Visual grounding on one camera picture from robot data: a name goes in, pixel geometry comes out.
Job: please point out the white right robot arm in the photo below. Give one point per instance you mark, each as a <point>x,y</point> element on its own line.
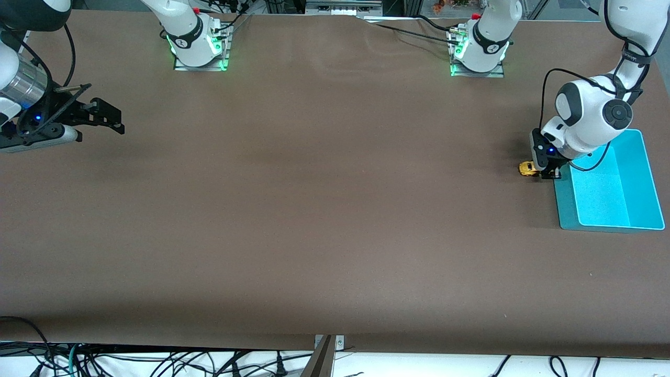
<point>186,29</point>

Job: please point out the gray metal post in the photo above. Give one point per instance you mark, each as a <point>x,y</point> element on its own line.
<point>319,364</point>

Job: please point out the turquoise storage box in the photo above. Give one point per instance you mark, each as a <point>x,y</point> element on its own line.
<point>607,204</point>

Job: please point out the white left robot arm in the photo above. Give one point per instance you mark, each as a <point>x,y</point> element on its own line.
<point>591,112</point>

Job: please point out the small metal edge bracket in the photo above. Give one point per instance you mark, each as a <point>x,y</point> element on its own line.
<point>339,342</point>

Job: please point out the yellow beetle toy car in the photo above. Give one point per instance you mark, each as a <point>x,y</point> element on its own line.
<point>527,168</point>

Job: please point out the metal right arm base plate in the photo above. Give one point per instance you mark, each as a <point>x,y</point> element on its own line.
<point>201,67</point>

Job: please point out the orange background object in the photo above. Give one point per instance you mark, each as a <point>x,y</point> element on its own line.
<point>438,6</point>

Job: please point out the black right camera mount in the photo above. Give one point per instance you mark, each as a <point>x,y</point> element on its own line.
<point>57,110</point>

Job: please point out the aluminium frame profile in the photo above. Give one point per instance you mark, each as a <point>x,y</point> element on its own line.
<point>343,7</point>

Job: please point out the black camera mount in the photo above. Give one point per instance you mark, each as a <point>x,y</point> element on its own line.
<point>57,110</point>
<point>555,157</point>

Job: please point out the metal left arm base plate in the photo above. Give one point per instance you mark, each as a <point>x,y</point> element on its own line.
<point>476,74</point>

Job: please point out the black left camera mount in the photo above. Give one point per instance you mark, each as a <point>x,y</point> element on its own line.
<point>555,157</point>

